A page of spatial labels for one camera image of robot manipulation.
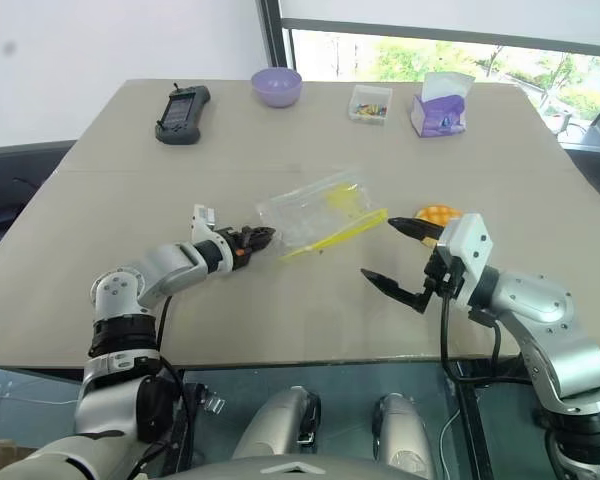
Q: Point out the purple bowl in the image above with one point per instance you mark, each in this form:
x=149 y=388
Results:
x=276 y=87

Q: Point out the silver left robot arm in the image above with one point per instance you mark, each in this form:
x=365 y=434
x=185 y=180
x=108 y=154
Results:
x=170 y=265

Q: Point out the orange snack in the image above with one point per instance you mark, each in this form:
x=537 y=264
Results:
x=437 y=214

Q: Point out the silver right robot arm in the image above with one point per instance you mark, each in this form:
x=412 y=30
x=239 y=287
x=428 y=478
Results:
x=540 y=300

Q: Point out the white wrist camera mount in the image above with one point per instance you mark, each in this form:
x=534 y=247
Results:
x=202 y=227
x=472 y=240

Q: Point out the dark window frame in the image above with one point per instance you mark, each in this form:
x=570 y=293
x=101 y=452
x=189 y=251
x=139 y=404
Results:
x=380 y=27

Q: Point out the purple tissue pack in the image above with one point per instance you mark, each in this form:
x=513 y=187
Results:
x=440 y=112

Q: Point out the silver rounded robot leg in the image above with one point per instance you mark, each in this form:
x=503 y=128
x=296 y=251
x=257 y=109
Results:
x=405 y=435
x=275 y=425

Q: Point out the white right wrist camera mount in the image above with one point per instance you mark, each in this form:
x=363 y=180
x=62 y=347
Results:
x=472 y=240

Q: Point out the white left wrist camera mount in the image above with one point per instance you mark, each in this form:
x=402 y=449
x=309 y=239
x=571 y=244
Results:
x=202 y=227

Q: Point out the black table frame leg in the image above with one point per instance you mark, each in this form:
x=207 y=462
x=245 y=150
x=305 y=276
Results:
x=472 y=430

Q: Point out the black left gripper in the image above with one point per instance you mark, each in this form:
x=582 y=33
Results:
x=240 y=255

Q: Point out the black chair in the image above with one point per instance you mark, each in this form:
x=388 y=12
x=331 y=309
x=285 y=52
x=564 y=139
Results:
x=10 y=175

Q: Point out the black handheld controller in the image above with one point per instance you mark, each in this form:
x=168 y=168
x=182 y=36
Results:
x=180 y=112

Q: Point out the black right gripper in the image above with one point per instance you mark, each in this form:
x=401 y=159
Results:
x=445 y=275

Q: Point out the clear box of coloured bits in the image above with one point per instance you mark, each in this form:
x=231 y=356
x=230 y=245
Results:
x=370 y=105

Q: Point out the clear yellow-zip plastic bag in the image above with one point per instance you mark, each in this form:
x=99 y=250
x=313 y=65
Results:
x=320 y=210

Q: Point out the silver robot torso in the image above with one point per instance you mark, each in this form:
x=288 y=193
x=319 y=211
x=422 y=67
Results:
x=300 y=470

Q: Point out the brown cardboard box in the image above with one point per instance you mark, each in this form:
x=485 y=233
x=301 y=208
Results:
x=0 y=455

